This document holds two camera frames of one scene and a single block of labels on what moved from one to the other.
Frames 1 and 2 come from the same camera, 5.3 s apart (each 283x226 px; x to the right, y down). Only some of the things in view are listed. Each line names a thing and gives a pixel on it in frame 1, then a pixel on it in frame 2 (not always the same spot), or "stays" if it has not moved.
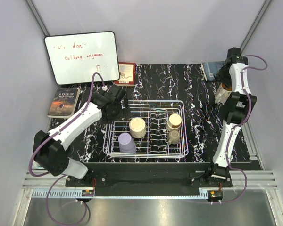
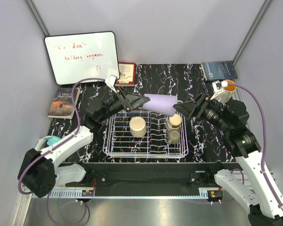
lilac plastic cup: (126, 143) → (161, 103)
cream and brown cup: (174, 121) stays
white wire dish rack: (156, 129) stays
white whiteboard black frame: (73, 58) stays
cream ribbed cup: (137, 128) stays
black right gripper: (227, 82) → (193, 108)
